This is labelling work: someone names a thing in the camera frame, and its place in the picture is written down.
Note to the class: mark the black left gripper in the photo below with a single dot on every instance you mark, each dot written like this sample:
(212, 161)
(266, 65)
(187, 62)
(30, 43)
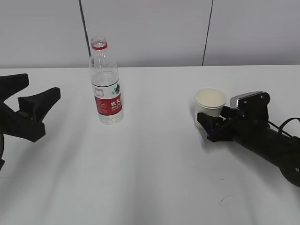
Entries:
(34, 107)

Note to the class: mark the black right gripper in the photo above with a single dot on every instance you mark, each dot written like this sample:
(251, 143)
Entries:
(235, 127)

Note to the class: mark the white paper cup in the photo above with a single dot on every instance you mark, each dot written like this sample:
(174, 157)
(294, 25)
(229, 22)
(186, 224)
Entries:
(209, 101)

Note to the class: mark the clear red-label water bottle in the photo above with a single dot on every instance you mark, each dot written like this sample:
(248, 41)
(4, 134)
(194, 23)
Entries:
(105, 81)

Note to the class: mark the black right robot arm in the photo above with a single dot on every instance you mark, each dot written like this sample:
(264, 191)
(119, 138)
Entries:
(283, 152)

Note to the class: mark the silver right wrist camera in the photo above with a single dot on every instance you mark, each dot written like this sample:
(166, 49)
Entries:
(252, 104)

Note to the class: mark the dark wall seam strip right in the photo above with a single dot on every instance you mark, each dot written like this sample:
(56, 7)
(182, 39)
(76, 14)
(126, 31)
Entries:
(207, 33)

